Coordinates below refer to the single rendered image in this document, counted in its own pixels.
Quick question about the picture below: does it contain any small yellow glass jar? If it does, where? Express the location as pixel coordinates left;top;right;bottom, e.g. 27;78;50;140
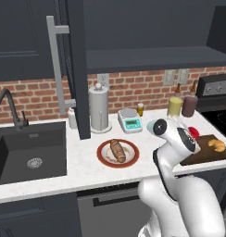
136;102;145;118

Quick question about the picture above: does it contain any small white jar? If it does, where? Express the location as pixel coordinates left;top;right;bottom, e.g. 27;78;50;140
68;106;79;131

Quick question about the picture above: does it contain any dark open cabinet door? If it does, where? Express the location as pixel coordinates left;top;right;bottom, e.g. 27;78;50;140
65;0;92;141

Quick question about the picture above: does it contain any dark wooden cutting board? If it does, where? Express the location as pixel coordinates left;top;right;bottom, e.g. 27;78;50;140
179;133;226;168

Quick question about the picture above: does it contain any golden croissant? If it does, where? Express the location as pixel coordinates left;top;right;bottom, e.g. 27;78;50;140
207;138;226;153

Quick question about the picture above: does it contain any dark closed cabinet door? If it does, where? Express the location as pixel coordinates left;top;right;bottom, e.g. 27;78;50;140
0;0;69;83

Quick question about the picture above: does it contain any dark base cabinet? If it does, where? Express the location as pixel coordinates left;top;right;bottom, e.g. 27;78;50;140
175;167;226;215

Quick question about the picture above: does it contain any dark base cabinet door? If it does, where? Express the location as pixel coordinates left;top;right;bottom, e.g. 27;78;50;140
0;192;83;237

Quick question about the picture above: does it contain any white kitchen scale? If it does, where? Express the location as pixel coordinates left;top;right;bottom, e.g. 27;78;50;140
117;107;144;134

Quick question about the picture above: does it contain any grey paper towel roll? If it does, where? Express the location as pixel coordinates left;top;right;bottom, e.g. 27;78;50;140
88;82;113;134

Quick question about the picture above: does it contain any brown baguette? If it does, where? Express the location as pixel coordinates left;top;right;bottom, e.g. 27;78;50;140
109;139;128;164

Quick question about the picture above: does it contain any red rimmed plate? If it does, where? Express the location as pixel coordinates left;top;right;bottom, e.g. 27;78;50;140
95;138;141;169

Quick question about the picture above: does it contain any yellow bottle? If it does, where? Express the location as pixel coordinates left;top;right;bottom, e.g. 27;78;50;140
167;82;184;119

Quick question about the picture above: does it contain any dark brown bottle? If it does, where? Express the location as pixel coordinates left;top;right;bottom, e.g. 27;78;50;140
182;80;199;119

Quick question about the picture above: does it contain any black sink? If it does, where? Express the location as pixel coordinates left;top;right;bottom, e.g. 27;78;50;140
0;120;69;186

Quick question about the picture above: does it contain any grey dishwasher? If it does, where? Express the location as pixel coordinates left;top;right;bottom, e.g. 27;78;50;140
76;182;159;237

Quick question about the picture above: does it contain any black tap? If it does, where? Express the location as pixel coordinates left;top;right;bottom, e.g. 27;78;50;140
0;87;31;131

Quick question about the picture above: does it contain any black stove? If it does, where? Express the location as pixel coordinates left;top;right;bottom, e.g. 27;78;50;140
195;72;226;142

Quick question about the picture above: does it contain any dark range hood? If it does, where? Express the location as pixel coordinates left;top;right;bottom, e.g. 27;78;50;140
206;4;226;57

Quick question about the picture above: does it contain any grey wall outlet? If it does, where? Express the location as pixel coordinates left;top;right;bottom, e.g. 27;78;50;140
177;68;190;86
163;69;177;87
96;72;110;88

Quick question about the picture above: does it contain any dark wall cabinet body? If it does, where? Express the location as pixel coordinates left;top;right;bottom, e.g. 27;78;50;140
82;0;226;75

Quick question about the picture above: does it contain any grey cabinet door handle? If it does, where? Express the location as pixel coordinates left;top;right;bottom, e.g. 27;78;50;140
45;15;78;116

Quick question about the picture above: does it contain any black dishwasher handle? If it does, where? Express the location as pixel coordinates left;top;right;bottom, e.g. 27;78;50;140
92;193;141;207

